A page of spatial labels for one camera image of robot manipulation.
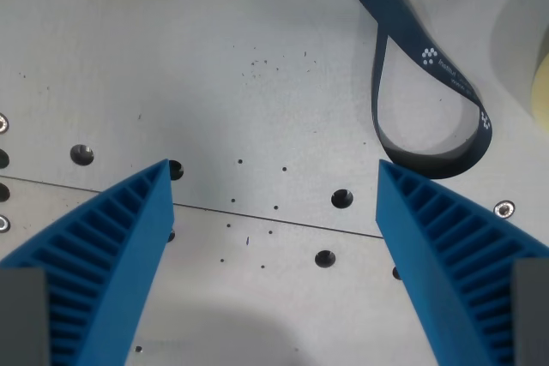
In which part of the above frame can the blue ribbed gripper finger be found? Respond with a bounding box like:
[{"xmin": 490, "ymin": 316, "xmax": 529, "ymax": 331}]
[
  {"xmin": 375, "ymin": 159, "xmax": 549, "ymax": 366},
  {"xmin": 0, "ymin": 159, "xmax": 176, "ymax": 366}
]

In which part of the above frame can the pale yellow tape roll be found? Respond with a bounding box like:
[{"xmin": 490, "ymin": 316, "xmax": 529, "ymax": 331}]
[{"xmin": 530, "ymin": 56, "xmax": 549, "ymax": 127}]

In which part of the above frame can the dark blue printed lanyard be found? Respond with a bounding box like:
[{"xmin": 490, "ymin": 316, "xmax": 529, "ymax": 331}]
[{"xmin": 324, "ymin": 0, "xmax": 494, "ymax": 180}]

